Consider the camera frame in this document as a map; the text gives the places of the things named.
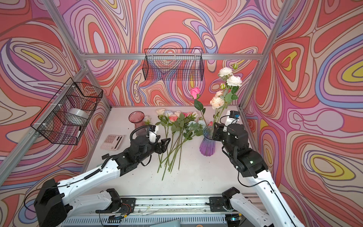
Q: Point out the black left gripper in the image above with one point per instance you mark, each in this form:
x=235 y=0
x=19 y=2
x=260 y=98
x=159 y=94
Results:
x=163 y=148

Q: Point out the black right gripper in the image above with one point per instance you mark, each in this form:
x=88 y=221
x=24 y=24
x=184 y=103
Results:
x=218 y=131

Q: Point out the purple ribbed glass vase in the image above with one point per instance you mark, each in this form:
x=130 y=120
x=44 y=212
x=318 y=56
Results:
x=208 y=145

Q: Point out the peach rose spray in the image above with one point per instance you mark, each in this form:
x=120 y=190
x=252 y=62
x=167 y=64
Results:
x=217 y=101

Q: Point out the white rose spray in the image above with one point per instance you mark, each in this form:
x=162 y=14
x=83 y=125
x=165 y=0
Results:
x=228 y=89

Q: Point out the pink rose stem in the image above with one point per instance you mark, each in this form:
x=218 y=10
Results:
x=195 y=94

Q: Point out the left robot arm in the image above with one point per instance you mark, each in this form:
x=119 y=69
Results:
x=57 y=201

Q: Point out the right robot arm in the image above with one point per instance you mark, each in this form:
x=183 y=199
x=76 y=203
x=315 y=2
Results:
x=251 y=166

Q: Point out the red glass vase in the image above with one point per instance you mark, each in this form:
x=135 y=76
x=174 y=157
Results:
x=137 y=118

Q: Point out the flower pile on table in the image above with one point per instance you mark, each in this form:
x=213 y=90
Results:
x=180 y=127

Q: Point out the silver tape roll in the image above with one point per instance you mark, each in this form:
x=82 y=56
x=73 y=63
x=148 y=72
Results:
x=76 y=114

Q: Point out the metal base rail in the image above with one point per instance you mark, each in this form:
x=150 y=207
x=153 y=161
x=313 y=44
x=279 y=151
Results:
x=176 y=211

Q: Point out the black wire basket back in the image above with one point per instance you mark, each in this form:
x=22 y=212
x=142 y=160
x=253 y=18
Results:
x=173 y=64

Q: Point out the black wire basket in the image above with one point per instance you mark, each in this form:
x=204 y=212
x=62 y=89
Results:
x=173 y=64
x=75 y=103

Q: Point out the black wire basket left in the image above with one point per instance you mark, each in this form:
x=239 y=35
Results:
x=75 y=103

